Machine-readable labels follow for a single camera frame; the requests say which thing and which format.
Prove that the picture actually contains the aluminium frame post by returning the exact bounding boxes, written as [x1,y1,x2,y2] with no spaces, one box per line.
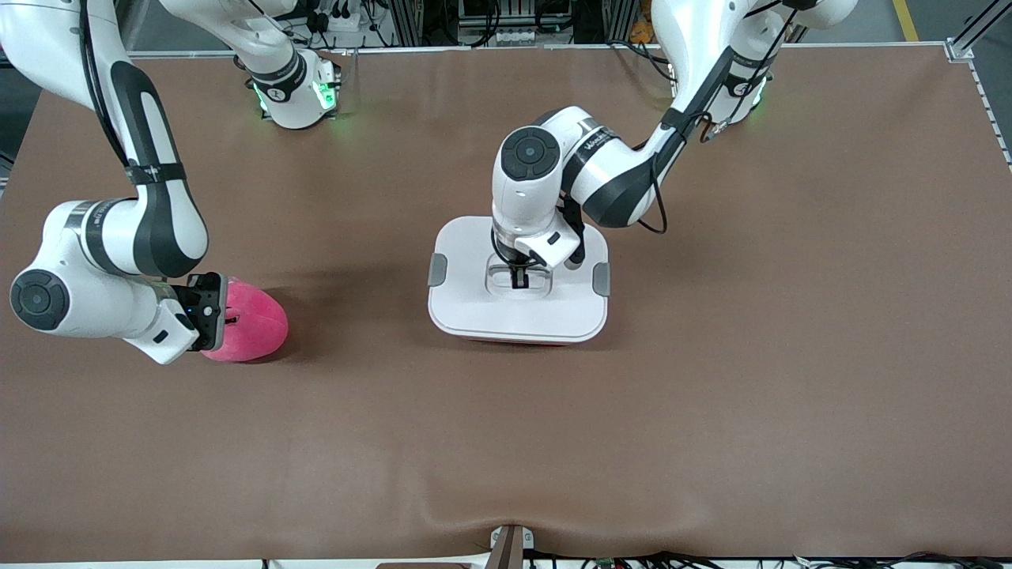
[385,0,424,47]
[602,0,633,44]

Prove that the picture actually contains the white box lid grey latches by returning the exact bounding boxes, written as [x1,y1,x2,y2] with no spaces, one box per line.
[427,216,611,345]

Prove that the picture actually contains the pink translucent plastic box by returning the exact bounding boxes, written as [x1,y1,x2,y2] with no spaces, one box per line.
[455,336,586,347]

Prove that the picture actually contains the pink plush toy with sunglasses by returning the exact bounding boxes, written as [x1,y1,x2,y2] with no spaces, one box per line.
[199,277,289,363]

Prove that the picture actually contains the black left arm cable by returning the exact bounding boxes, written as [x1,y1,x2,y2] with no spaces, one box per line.
[632,0,799,236]

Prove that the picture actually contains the white power strip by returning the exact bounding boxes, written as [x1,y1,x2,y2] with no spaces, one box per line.
[312,0,364,32]

